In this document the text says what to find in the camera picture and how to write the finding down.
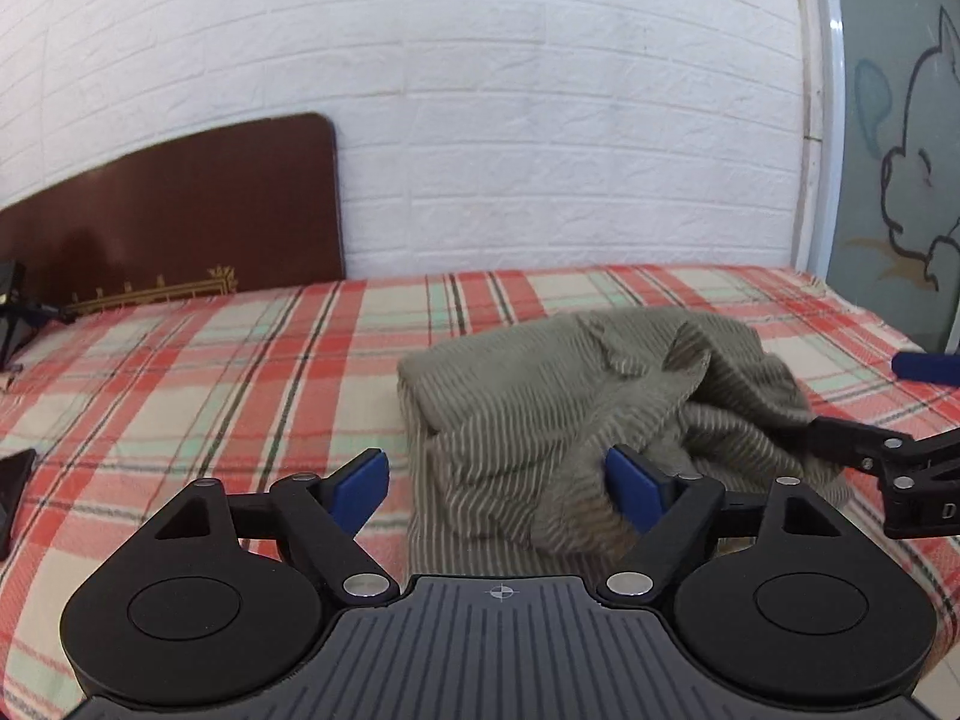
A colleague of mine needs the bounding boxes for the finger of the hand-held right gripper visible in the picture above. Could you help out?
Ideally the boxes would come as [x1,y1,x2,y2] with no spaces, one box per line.
[891,351,960,385]
[806,416,908,478]

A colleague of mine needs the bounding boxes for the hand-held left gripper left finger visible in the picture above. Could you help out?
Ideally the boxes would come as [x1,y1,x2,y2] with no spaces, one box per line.
[154,448,398,605]

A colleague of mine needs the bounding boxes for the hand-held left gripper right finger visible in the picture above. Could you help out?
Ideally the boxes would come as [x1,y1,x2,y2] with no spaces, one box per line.
[598,445,845,605]

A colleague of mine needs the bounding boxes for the olive patterned garment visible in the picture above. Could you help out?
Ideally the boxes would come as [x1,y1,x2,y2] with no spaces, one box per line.
[396,307,852,578]

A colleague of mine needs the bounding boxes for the red plaid bed sheet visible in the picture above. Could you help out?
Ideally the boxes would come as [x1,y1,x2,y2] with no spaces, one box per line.
[0,264,960,720]

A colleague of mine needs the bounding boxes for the pale green door with drawing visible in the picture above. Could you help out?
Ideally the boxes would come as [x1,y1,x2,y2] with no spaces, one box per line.
[821,0,960,357]

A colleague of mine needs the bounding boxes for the brown wooden headboard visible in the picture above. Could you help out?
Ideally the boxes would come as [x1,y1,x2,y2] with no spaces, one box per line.
[0,112,347,316]

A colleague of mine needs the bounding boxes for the black phone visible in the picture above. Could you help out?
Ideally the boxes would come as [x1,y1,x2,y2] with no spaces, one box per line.
[0,448,38,562]

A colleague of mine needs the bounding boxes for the black tripod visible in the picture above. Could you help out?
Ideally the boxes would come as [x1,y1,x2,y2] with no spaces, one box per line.
[0,261,80,374]

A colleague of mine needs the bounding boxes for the white door frame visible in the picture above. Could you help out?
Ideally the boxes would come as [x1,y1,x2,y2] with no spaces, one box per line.
[787,0,850,278]

